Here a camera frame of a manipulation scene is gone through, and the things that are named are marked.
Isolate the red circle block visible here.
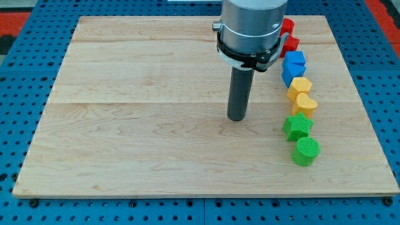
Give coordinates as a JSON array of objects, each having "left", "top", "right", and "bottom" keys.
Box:
[{"left": 280, "top": 17, "right": 295, "bottom": 36}]

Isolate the wooden board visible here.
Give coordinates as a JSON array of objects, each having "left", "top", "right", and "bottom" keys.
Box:
[{"left": 12, "top": 16, "right": 399, "bottom": 199}]

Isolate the blue triangle block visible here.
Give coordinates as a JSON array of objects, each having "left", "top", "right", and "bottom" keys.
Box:
[{"left": 282, "top": 62, "right": 306, "bottom": 88}]

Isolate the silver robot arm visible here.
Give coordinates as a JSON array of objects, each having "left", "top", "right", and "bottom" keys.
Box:
[{"left": 212, "top": 0, "right": 288, "bottom": 54}]

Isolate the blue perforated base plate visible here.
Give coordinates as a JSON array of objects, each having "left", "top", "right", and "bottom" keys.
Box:
[{"left": 1, "top": 0, "right": 399, "bottom": 224}]

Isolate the green cylinder block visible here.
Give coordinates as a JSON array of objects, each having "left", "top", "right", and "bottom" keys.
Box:
[{"left": 291, "top": 137, "right": 321, "bottom": 167}]

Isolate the yellow heart block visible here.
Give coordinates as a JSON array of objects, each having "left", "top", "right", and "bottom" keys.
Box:
[{"left": 291, "top": 92, "right": 318, "bottom": 118}]

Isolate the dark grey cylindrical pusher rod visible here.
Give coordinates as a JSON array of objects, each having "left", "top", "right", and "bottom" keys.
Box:
[{"left": 227, "top": 67, "right": 254, "bottom": 121}]

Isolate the green star block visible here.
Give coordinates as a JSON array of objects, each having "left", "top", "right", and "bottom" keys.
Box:
[{"left": 282, "top": 112, "right": 314, "bottom": 141}]

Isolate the black and white clamp ring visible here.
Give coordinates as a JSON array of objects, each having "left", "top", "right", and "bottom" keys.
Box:
[{"left": 216, "top": 32, "right": 290, "bottom": 73}]

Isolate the blue cube block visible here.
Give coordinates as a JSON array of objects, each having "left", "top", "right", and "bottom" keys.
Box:
[{"left": 283, "top": 51, "right": 306, "bottom": 66}]

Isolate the yellow pentagon block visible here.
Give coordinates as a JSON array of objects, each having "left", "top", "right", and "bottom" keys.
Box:
[{"left": 286, "top": 77, "right": 313, "bottom": 102}]

